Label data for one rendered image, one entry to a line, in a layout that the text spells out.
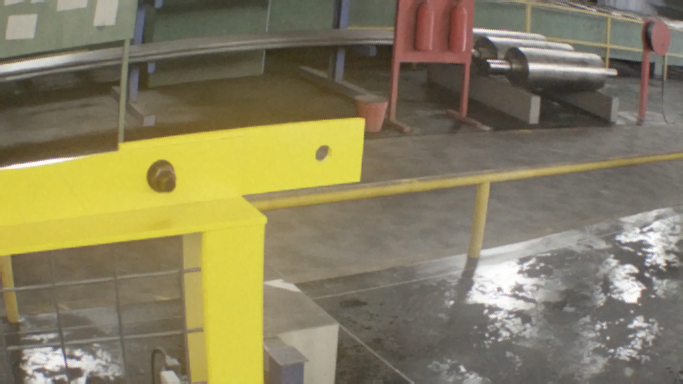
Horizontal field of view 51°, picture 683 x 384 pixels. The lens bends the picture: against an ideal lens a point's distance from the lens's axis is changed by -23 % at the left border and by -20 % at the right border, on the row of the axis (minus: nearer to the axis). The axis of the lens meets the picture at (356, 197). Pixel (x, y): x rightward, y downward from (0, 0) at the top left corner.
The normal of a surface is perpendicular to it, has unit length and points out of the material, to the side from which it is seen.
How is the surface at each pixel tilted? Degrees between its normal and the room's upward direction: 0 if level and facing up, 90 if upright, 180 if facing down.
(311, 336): 90
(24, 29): 90
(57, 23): 90
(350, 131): 90
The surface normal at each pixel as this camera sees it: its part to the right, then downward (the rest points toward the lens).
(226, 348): 0.51, 0.32
